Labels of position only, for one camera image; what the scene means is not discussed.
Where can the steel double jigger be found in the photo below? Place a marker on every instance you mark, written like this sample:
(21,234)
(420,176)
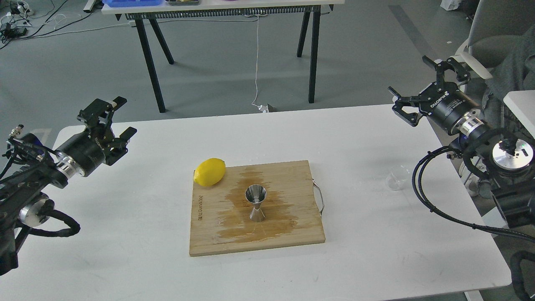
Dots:
(256,194)

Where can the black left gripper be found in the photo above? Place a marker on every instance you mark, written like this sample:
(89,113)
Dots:
(96,145)

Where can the dark tray with food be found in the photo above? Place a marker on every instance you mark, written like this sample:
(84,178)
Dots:
(182,2)

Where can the clear glass measuring cup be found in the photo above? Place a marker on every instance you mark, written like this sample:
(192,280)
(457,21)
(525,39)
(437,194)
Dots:
(398,178)

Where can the grey white office chair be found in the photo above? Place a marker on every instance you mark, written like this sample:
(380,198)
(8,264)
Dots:
(497,27)

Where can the yellow lemon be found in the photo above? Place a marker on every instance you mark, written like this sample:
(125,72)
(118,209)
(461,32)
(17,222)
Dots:
(209,172)

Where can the wooden cutting board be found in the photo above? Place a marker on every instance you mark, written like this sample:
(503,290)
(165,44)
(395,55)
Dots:
(220,221)

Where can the person in grey clothes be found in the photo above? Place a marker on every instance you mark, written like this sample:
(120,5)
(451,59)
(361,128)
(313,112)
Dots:
(515,73)

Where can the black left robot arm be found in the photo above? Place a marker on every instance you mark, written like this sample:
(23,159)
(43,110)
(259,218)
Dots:
(25,210)

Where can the blue plastic tray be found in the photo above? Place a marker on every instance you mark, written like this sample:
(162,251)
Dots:
(131,3)

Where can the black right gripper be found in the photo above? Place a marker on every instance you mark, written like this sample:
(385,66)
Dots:
(449,106)

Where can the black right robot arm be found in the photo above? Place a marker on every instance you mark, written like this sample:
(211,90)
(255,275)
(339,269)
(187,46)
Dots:
(490,153)

